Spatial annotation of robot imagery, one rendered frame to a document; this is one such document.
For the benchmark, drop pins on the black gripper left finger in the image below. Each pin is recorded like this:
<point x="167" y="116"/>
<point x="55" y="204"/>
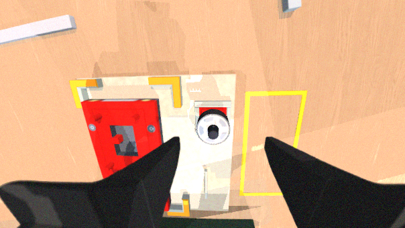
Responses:
<point x="133" y="197"/>

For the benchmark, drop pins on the yellow rectangular outline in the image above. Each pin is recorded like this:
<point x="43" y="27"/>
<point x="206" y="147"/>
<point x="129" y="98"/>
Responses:
<point x="246" y="123"/>

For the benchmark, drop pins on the white flat bar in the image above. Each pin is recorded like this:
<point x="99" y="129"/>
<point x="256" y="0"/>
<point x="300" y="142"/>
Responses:
<point x="38" y="28"/>

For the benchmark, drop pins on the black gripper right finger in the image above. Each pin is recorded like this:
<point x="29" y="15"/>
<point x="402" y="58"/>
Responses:
<point x="321" y="195"/>

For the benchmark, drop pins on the black wheel with grey hub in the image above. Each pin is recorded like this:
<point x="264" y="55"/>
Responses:
<point x="213" y="117"/>

